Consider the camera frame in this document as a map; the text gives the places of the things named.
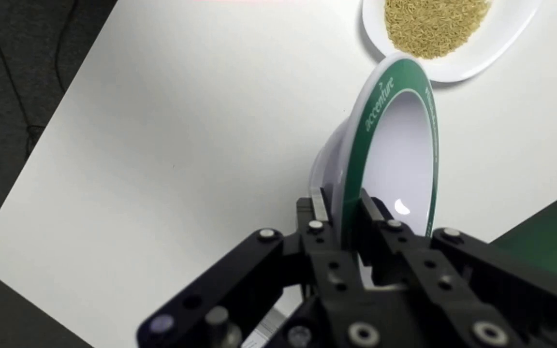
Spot brown rice grains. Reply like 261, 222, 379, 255
382, 0, 493, 62

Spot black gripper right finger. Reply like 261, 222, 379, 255
353, 195, 557, 348

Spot white bowl with green rim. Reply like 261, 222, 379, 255
307, 54, 440, 249

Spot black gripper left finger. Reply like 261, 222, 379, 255
135, 187, 357, 348

